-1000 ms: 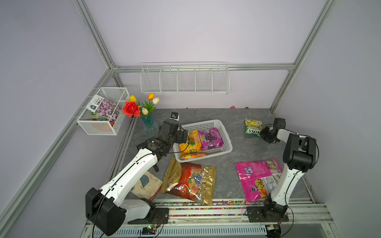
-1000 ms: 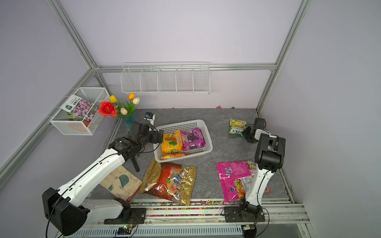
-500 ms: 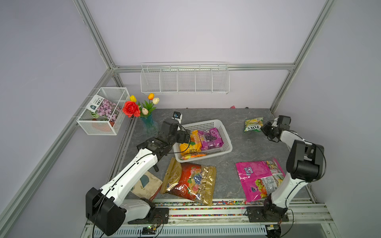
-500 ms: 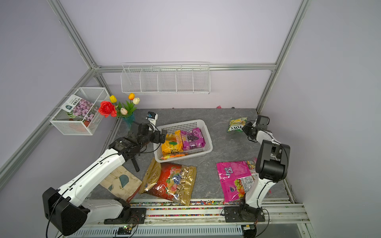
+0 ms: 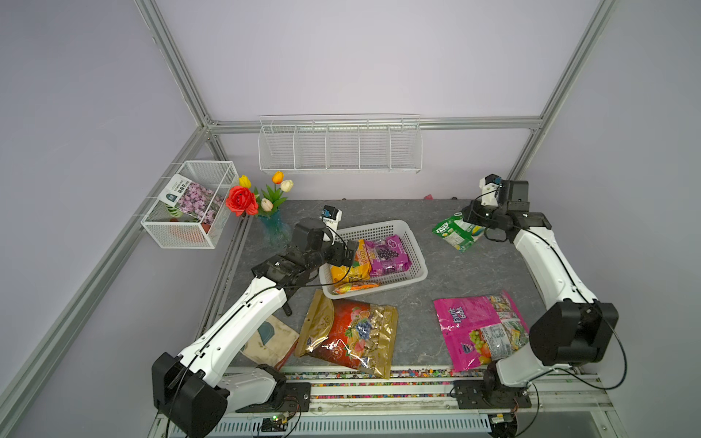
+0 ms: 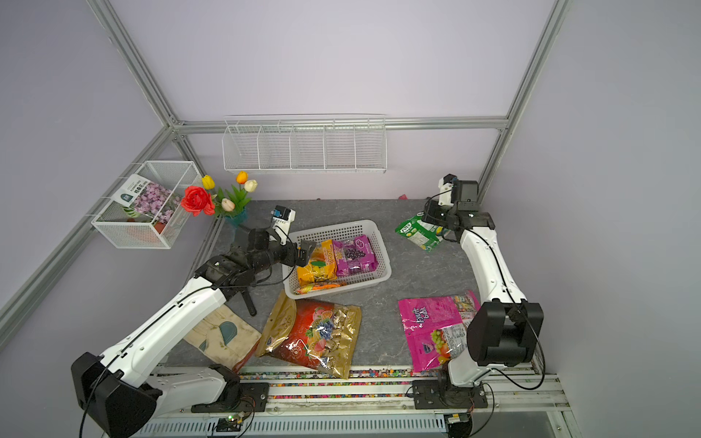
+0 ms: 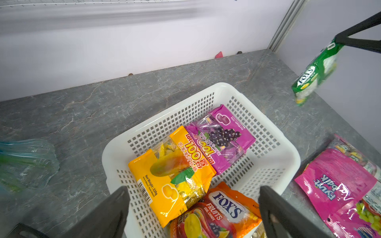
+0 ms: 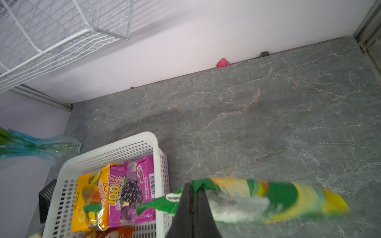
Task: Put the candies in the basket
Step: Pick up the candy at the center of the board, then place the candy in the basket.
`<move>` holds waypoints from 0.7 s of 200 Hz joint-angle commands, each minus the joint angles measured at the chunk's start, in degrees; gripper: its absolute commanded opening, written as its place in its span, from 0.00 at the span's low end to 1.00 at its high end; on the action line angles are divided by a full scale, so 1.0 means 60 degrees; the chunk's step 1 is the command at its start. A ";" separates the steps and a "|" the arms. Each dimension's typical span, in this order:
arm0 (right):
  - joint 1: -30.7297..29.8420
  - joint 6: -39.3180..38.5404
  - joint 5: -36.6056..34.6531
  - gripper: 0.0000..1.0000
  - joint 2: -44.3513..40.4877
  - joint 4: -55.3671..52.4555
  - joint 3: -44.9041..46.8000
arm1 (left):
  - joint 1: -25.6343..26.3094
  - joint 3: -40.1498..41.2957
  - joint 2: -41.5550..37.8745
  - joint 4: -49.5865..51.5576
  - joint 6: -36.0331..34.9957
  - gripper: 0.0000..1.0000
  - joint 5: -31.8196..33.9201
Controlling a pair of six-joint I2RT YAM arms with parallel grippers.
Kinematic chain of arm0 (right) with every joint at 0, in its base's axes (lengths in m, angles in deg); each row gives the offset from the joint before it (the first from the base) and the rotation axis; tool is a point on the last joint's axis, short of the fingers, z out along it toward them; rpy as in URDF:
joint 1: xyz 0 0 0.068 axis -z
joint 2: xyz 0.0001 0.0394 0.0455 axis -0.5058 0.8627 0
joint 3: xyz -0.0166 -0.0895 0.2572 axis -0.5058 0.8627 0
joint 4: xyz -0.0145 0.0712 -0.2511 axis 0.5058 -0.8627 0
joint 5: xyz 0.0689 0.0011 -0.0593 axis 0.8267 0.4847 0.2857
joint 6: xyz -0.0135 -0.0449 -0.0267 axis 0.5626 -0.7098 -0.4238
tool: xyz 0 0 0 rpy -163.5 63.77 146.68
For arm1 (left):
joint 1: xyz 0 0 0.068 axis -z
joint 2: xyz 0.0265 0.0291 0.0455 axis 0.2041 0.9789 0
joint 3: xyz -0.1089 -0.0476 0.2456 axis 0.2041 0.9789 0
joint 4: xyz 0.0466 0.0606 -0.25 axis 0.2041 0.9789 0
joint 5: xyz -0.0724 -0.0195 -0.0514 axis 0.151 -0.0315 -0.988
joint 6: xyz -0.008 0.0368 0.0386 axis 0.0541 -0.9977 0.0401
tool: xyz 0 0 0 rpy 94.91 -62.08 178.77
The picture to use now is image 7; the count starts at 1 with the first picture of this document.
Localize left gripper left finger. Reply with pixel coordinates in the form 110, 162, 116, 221
61, 186, 130, 238

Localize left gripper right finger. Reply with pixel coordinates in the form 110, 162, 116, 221
259, 186, 328, 238

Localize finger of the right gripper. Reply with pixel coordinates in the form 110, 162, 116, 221
335, 37, 381, 53
335, 12, 381, 39

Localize green Fox's candy bag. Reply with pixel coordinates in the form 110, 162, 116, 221
291, 40, 344, 106

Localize orange Fox's candy bag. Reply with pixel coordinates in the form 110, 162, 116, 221
170, 182, 262, 238

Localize white plastic perforated basket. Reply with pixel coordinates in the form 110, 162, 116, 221
102, 83, 301, 238

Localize pink fruit candy bag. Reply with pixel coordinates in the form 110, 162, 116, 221
295, 149, 381, 238

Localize yellow mango candy bag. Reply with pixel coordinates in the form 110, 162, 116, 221
129, 126, 216, 227

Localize purple grape candy bag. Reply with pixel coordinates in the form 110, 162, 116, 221
185, 104, 256, 175

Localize black spatula tool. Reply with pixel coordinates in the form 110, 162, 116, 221
5, 223, 49, 238

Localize tulips in teal vase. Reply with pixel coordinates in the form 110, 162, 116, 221
1, 139, 60, 195

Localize small pink object at wall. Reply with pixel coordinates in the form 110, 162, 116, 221
215, 52, 224, 59

